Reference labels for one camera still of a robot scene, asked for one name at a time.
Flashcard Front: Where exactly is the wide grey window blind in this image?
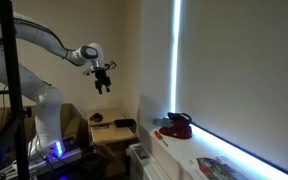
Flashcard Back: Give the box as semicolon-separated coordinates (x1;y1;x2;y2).
177;0;288;179

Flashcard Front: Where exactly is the red stapler-like object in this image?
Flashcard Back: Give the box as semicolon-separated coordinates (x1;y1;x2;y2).
158;112;194;140

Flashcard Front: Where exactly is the small dark flat object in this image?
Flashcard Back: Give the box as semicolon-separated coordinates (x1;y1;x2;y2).
91;124;110;130

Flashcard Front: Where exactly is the brown cardboard box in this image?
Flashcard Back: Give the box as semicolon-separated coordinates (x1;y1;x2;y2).
0;103;85;148

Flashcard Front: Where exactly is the white radiator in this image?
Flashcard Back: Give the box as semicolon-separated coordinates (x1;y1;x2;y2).
127;142;172;180

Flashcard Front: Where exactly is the printed magazine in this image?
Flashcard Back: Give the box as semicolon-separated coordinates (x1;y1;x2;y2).
180;154;252;180

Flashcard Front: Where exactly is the light wooden dresser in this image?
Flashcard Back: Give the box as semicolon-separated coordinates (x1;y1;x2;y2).
86;108;139;148

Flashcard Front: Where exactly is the narrow grey window blind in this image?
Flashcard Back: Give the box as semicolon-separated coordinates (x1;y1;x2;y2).
139;0;176;126

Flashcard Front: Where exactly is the black camera stand pole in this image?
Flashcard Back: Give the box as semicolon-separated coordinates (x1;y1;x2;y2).
0;0;32;180

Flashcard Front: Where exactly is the small black object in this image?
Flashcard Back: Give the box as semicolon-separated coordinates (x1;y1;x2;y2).
89;112;104;123

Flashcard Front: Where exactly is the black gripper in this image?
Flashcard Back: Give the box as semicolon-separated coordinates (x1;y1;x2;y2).
93;68;112;95

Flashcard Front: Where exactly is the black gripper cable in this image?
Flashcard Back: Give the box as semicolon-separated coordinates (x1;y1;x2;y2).
103;60;117;72

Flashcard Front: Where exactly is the red handled screwdriver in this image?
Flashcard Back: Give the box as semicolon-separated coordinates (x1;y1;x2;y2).
153;130;169;148

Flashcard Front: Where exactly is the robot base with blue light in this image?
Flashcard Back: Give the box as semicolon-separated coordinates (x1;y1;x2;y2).
0;136;85;178

